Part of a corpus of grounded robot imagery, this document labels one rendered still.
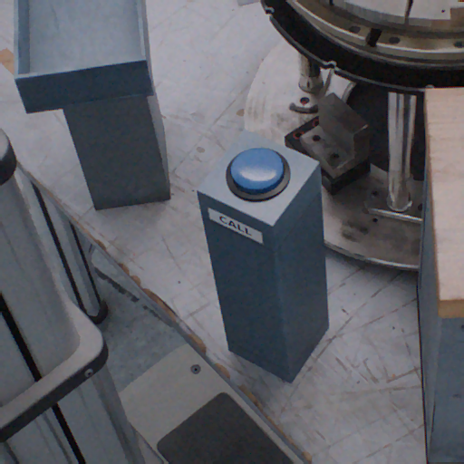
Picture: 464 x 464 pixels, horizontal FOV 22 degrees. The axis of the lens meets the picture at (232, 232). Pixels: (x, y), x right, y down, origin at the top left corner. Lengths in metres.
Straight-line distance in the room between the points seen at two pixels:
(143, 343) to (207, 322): 0.91
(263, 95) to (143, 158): 0.17
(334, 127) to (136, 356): 0.96
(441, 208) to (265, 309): 0.22
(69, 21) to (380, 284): 0.38
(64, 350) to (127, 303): 1.13
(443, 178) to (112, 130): 0.39
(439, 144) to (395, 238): 0.28
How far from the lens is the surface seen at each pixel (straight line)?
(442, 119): 0.89
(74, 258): 1.90
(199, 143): 1.26
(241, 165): 0.89
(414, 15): 0.92
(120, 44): 1.02
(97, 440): 1.08
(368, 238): 1.14
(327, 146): 1.17
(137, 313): 2.07
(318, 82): 1.24
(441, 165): 0.86
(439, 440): 1.00
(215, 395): 1.68
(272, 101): 1.26
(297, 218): 0.91
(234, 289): 0.99
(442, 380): 0.90
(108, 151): 1.15
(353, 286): 1.14
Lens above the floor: 1.74
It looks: 55 degrees down
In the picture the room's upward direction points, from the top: 10 degrees counter-clockwise
